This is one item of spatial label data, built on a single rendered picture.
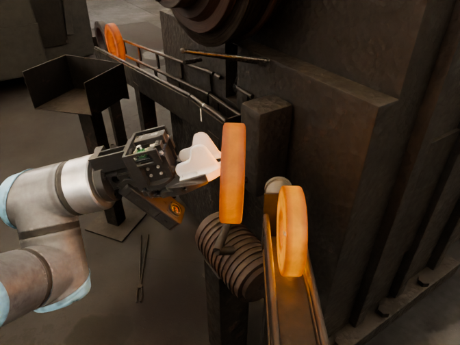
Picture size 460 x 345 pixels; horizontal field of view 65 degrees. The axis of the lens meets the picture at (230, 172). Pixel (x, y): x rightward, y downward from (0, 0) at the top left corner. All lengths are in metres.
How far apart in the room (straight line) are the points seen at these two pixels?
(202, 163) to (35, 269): 0.27
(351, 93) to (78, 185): 0.51
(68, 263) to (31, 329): 0.90
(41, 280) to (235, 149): 0.32
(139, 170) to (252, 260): 0.38
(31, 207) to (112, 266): 0.97
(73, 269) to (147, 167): 0.20
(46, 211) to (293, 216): 0.38
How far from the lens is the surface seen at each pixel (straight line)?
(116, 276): 1.52
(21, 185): 0.63
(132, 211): 1.77
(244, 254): 0.82
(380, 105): 0.71
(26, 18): 3.27
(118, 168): 0.55
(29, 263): 0.56
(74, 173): 0.58
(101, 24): 1.98
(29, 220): 0.62
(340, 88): 0.75
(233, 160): 0.48
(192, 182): 0.52
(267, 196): 0.68
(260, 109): 0.80
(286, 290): 0.64
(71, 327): 1.44
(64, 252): 0.62
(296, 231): 0.56
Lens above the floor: 1.15
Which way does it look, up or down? 36 degrees down
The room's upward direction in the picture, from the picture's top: straight up
